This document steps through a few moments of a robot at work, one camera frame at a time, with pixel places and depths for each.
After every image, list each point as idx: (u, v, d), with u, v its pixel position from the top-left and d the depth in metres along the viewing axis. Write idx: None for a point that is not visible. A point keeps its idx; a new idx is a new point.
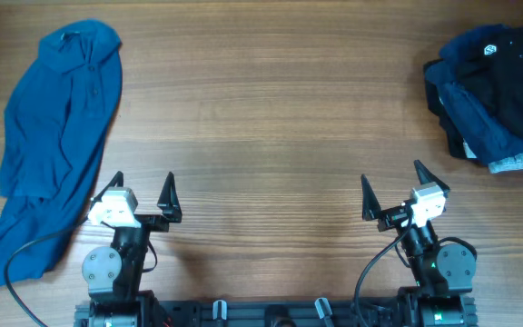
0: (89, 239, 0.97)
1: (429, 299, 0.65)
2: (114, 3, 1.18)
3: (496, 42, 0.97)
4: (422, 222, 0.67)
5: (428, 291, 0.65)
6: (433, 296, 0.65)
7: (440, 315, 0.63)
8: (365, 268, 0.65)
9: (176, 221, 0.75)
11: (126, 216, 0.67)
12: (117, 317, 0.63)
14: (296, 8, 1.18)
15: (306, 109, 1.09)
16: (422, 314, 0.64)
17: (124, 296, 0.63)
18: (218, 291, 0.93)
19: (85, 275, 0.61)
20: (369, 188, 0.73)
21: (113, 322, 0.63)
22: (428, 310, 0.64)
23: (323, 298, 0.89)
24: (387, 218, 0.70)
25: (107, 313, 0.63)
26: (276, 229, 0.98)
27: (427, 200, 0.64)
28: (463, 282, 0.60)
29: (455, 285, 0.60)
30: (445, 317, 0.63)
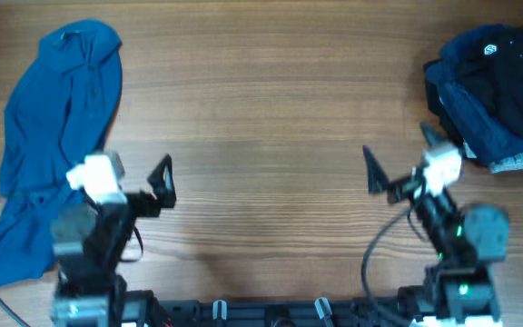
0: None
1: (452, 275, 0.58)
2: (114, 3, 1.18)
3: (496, 41, 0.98)
4: (438, 188, 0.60)
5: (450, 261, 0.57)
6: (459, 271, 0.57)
7: (466, 289, 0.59)
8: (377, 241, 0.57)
9: (168, 203, 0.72)
11: (109, 188, 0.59)
12: (83, 300, 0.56)
14: (296, 8, 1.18)
15: (306, 108, 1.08)
16: (447, 288, 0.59)
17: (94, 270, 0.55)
18: (218, 291, 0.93)
19: (53, 232, 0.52)
20: (374, 159, 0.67)
21: (76, 304, 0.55)
22: (452, 283, 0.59)
23: (323, 298, 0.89)
24: (398, 189, 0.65)
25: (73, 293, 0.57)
26: (276, 229, 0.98)
27: (440, 160, 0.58)
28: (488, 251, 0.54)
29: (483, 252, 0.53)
30: (472, 290, 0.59)
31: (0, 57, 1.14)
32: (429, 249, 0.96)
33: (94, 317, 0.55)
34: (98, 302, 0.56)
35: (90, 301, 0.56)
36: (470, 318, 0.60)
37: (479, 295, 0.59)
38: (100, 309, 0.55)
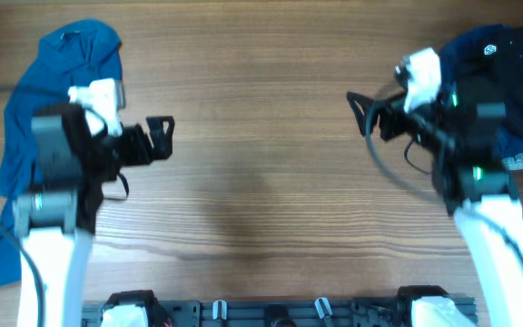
0: None
1: (451, 163, 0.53)
2: (114, 3, 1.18)
3: (496, 42, 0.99)
4: (426, 81, 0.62)
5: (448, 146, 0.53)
6: (462, 157, 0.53)
7: (478, 171, 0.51)
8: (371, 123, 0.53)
9: (162, 149, 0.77)
11: (111, 113, 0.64)
12: (50, 190, 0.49)
14: (296, 8, 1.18)
15: (306, 109, 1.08)
16: (458, 173, 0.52)
17: (72, 155, 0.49)
18: (218, 291, 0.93)
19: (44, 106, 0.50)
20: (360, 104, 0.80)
21: (42, 195, 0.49)
22: (462, 167, 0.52)
23: (323, 298, 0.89)
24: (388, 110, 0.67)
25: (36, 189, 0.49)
26: (276, 229, 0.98)
27: (419, 57, 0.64)
28: (493, 123, 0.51)
29: (482, 118, 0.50)
30: (487, 173, 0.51)
31: (0, 57, 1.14)
32: (429, 249, 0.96)
33: (63, 210, 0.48)
34: (71, 167, 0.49)
35: (62, 166, 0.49)
36: (487, 201, 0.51)
37: (494, 184, 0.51)
38: (66, 201, 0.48)
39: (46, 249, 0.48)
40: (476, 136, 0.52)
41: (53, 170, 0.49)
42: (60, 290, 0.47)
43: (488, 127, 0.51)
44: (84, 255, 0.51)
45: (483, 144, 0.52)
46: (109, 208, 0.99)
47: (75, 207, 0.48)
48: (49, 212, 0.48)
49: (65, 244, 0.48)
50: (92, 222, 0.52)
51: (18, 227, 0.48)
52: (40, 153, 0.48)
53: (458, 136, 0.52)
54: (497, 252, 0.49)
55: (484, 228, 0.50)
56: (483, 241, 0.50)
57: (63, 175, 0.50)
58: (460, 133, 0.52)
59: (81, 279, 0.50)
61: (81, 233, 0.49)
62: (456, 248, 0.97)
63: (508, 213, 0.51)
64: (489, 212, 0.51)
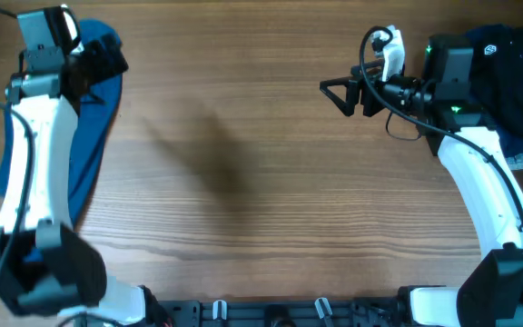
0: (89, 239, 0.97)
1: (431, 104, 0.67)
2: (115, 4, 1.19)
3: (496, 42, 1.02)
4: (399, 43, 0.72)
5: (425, 97, 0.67)
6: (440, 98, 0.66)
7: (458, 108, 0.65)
8: (362, 56, 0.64)
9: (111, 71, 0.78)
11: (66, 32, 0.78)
12: (36, 73, 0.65)
14: (296, 8, 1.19)
15: (306, 108, 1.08)
16: (443, 112, 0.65)
17: (56, 45, 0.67)
18: (218, 291, 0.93)
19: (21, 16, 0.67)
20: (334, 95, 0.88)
21: (32, 74, 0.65)
22: (446, 107, 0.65)
23: (323, 298, 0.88)
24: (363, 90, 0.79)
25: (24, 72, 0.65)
26: (277, 229, 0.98)
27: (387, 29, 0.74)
28: (463, 69, 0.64)
29: (451, 62, 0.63)
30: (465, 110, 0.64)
31: (0, 57, 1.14)
32: (429, 250, 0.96)
33: (49, 84, 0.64)
34: (55, 55, 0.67)
35: (45, 54, 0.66)
36: (467, 130, 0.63)
37: (468, 121, 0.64)
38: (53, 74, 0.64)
39: (36, 110, 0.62)
40: (450, 81, 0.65)
41: (39, 58, 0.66)
42: (47, 138, 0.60)
43: (459, 73, 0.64)
44: (68, 122, 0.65)
45: (458, 92, 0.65)
46: (109, 208, 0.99)
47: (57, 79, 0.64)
48: (35, 86, 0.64)
49: (50, 105, 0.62)
50: (74, 103, 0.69)
51: (12, 97, 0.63)
52: (29, 46, 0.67)
53: (433, 84, 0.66)
54: (480, 167, 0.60)
55: (465, 146, 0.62)
56: (467, 163, 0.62)
57: (46, 60, 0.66)
58: (438, 79, 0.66)
59: (62, 143, 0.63)
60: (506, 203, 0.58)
61: (64, 101, 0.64)
62: (457, 248, 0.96)
63: (485, 137, 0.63)
64: (469, 136, 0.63)
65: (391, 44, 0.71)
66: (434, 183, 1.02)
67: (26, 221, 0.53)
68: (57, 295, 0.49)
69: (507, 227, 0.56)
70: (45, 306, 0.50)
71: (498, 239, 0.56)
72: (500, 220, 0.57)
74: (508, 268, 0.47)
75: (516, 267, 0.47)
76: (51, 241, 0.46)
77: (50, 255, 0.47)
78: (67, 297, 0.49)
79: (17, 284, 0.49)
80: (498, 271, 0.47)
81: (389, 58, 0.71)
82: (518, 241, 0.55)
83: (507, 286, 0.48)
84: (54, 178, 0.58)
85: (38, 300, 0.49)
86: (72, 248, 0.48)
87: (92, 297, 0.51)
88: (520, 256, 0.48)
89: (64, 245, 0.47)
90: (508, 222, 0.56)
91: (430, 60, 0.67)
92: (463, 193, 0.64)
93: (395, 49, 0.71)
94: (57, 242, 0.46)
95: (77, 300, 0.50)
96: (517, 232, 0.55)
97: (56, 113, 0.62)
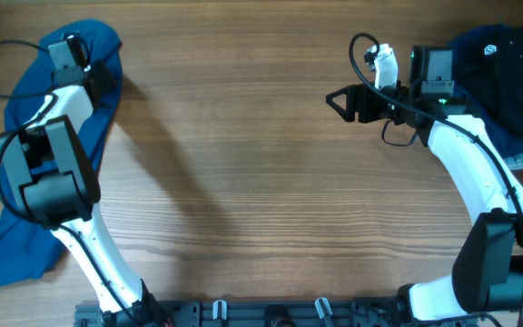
0: None
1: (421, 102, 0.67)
2: (114, 3, 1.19)
3: (495, 42, 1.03)
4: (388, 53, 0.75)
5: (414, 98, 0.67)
6: (428, 95, 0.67)
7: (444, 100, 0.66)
8: (354, 61, 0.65)
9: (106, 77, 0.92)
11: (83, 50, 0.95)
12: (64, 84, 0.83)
14: (296, 8, 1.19)
15: (306, 108, 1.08)
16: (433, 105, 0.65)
17: (76, 64, 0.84)
18: (218, 292, 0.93)
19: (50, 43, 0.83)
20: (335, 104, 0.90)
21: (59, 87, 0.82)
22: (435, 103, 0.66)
23: (323, 298, 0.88)
24: (361, 95, 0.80)
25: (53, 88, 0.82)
26: (276, 229, 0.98)
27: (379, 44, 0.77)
28: (448, 68, 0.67)
29: (433, 61, 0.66)
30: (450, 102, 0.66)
31: None
32: (429, 249, 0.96)
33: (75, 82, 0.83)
34: (76, 73, 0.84)
35: (69, 72, 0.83)
36: (454, 118, 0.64)
37: (456, 112, 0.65)
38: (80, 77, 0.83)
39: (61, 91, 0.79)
40: (435, 78, 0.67)
41: (64, 75, 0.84)
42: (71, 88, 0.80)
43: (443, 71, 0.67)
44: (83, 104, 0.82)
45: (442, 88, 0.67)
46: (109, 208, 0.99)
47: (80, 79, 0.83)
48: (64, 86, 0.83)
49: (69, 89, 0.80)
50: (94, 104, 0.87)
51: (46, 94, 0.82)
52: (56, 66, 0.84)
53: (419, 84, 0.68)
54: (467, 147, 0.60)
55: (450, 131, 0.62)
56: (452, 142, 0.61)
57: (70, 76, 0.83)
58: (422, 78, 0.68)
59: (74, 115, 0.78)
60: (490, 174, 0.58)
61: (83, 90, 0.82)
62: (456, 247, 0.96)
63: (468, 120, 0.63)
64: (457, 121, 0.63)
65: (381, 55, 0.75)
66: (433, 183, 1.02)
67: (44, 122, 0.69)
68: (58, 186, 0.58)
69: (494, 194, 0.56)
70: (47, 202, 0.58)
71: (486, 208, 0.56)
72: (488, 190, 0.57)
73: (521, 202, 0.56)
74: (496, 229, 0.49)
75: (503, 228, 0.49)
76: (56, 127, 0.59)
77: (56, 140, 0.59)
78: (66, 189, 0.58)
79: (25, 172, 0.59)
80: (487, 232, 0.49)
81: (379, 68, 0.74)
82: (505, 206, 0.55)
83: (495, 248, 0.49)
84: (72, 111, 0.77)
85: (43, 192, 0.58)
86: (74, 141, 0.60)
87: (87, 197, 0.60)
88: (508, 219, 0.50)
89: (68, 133, 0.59)
90: (495, 192, 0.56)
91: (415, 64, 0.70)
92: (453, 175, 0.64)
93: (386, 58, 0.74)
94: (63, 131, 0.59)
95: (74, 193, 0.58)
96: (503, 199, 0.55)
97: (74, 91, 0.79)
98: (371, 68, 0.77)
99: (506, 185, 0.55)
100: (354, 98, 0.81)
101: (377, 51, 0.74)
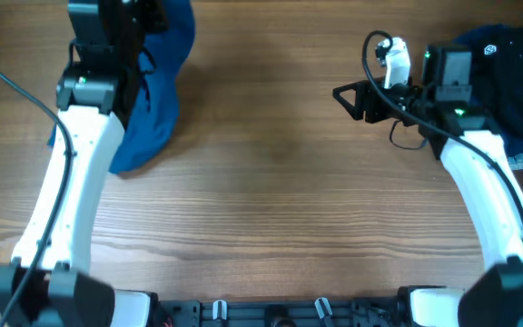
0: (98, 241, 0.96)
1: (433, 108, 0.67)
2: None
3: (496, 42, 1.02)
4: (400, 48, 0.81)
5: (427, 104, 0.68)
6: (440, 102, 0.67)
7: (460, 111, 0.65)
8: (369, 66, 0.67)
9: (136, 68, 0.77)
11: None
12: (92, 78, 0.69)
14: (296, 8, 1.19)
15: (306, 108, 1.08)
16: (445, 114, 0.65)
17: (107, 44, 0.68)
18: (218, 291, 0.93)
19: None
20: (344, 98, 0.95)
21: (84, 78, 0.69)
22: (449, 112, 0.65)
23: (323, 298, 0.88)
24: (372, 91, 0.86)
25: (83, 71, 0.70)
26: (277, 229, 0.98)
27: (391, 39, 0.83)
28: (463, 73, 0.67)
29: (450, 65, 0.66)
30: (467, 114, 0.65)
31: None
32: (429, 249, 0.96)
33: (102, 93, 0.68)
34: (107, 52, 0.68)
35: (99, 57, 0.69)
36: (470, 134, 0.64)
37: (473, 123, 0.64)
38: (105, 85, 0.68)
39: (84, 124, 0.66)
40: (450, 83, 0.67)
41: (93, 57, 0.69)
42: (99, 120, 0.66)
43: (458, 75, 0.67)
44: (104, 159, 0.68)
45: (458, 94, 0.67)
46: (109, 209, 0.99)
47: (113, 92, 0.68)
48: (88, 93, 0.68)
49: (81, 162, 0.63)
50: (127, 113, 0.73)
51: (61, 99, 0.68)
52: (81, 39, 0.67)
53: (433, 87, 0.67)
54: (484, 174, 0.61)
55: (468, 153, 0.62)
56: (479, 177, 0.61)
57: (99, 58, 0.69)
58: (437, 82, 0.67)
59: (97, 180, 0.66)
60: (508, 212, 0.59)
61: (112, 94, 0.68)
62: (457, 248, 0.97)
63: (487, 141, 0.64)
64: (472, 141, 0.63)
65: (394, 52, 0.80)
66: (434, 183, 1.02)
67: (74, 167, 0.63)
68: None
69: (509, 238, 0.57)
70: None
71: (501, 251, 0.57)
72: (505, 230, 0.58)
73: None
74: (510, 282, 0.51)
75: (518, 282, 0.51)
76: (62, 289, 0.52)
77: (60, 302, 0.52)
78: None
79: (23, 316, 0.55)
80: (502, 285, 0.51)
81: (391, 63, 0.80)
82: (522, 252, 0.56)
83: (508, 302, 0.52)
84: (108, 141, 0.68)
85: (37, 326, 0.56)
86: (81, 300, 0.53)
87: None
88: (521, 272, 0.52)
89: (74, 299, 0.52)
90: (512, 233, 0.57)
91: (429, 65, 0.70)
92: (466, 197, 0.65)
93: (396, 56, 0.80)
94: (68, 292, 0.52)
95: None
96: (520, 244, 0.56)
97: (86, 167, 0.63)
98: (382, 63, 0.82)
99: None
100: (363, 94, 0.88)
101: (389, 46, 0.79)
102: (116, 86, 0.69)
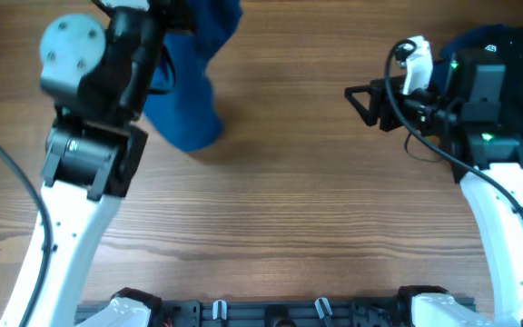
0: None
1: (458, 126, 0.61)
2: None
3: (496, 42, 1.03)
4: (425, 52, 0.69)
5: (450, 118, 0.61)
6: (466, 121, 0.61)
7: (489, 136, 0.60)
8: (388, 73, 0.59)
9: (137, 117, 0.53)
11: None
12: (85, 143, 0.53)
14: (296, 7, 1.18)
15: (306, 108, 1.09)
16: (470, 138, 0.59)
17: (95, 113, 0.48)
18: (218, 291, 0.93)
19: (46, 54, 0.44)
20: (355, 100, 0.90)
21: (76, 143, 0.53)
22: (476, 133, 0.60)
23: (323, 298, 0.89)
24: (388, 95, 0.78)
25: (78, 131, 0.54)
26: (276, 229, 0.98)
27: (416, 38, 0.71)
28: (493, 89, 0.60)
29: (480, 78, 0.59)
30: (495, 138, 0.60)
31: None
32: (429, 250, 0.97)
33: (97, 160, 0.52)
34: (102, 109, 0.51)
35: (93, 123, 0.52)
36: (496, 165, 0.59)
37: (502, 150, 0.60)
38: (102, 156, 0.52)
39: (70, 206, 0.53)
40: (478, 100, 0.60)
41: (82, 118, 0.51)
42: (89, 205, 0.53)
43: (489, 92, 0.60)
44: (93, 242, 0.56)
45: (486, 112, 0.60)
46: None
47: (108, 166, 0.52)
48: (81, 160, 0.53)
49: (62, 258, 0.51)
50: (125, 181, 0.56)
51: (47, 168, 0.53)
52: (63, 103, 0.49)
53: (458, 103, 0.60)
54: (508, 222, 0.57)
55: (493, 192, 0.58)
56: (501, 223, 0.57)
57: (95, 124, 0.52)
58: (463, 96, 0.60)
59: (84, 263, 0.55)
60: None
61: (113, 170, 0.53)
62: (456, 248, 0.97)
63: (517, 179, 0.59)
64: (498, 178, 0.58)
65: (416, 55, 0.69)
66: (434, 183, 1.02)
67: (52, 263, 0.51)
68: None
69: None
70: None
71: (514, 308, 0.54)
72: (521, 288, 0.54)
73: None
74: None
75: None
76: None
77: None
78: None
79: None
80: None
81: (413, 70, 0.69)
82: None
83: None
84: (97, 227, 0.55)
85: None
86: None
87: None
88: None
89: None
90: None
91: (455, 77, 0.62)
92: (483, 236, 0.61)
93: (419, 63, 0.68)
94: None
95: None
96: None
97: (69, 264, 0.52)
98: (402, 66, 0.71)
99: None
100: (379, 101, 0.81)
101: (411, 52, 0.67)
102: (113, 158, 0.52)
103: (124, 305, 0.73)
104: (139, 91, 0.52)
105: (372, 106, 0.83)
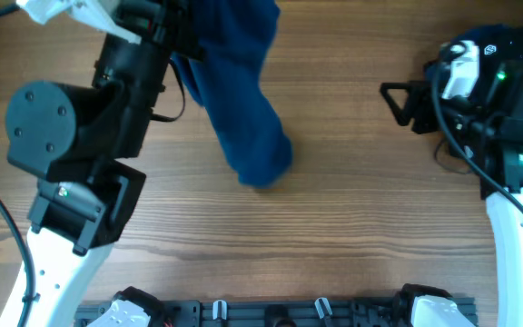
0: None
1: (493, 141, 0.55)
2: None
3: (496, 42, 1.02)
4: None
5: (488, 133, 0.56)
6: (505, 138, 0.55)
7: None
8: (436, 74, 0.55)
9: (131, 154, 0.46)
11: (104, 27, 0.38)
12: (74, 193, 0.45)
14: (296, 6, 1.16)
15: (306, 108, 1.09)
16: (505, 155, 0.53)
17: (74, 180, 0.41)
18: (218, 291, 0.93)
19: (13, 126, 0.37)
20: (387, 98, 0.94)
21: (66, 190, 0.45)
22: (511, 152, 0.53)
23: (323, 298, 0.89)
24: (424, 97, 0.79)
25: None
26: (276, 230, 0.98)
27: None
28: None
29: None
30: None
31: None
32: (429, 249, 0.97)
33: (85, 212, 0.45)
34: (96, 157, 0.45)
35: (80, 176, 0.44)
36: None
37: None
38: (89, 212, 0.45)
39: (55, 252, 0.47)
40: (521, 118, 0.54)
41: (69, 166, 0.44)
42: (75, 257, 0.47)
43: None
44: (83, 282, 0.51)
45: None
46: None
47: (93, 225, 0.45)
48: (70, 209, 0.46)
49: (43, 308, 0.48)
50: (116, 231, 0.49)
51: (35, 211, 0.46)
52: None
53: (499, 117, 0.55)
54: None
55: (518, 217, 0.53)
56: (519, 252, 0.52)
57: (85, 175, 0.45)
58: (506, 112, 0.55)
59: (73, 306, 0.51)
60: None
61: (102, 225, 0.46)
62: (456, 248, 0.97)
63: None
64: None
65: None
66: (434, 183, 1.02)
67: (32, 314, 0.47)
68: None
69: None
70: None
71: None
72: None
73: None
74: None
75: None
76: None
77: None
78: None
79: None
80: None
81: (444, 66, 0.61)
82: None
83: None
84: (85, 273, 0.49)
85: None
86: None
87: None
88: None
89: None
90: None
91: (499, 89, 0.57)
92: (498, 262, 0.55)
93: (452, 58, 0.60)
94: None
95: None
96: None
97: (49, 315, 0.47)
98: None
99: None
100: (417, 103, 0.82)
101: None
102: (99, 218, 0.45)
103: (123, 311, 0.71)
104: (129, 147, 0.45)
105: (409, 107, 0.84)
